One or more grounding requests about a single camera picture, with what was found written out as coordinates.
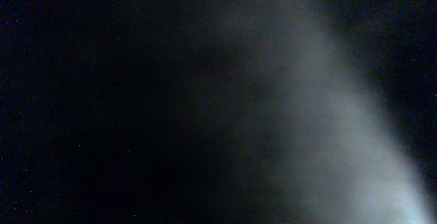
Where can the black shorts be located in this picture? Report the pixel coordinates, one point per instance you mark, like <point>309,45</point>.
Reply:
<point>218,111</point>

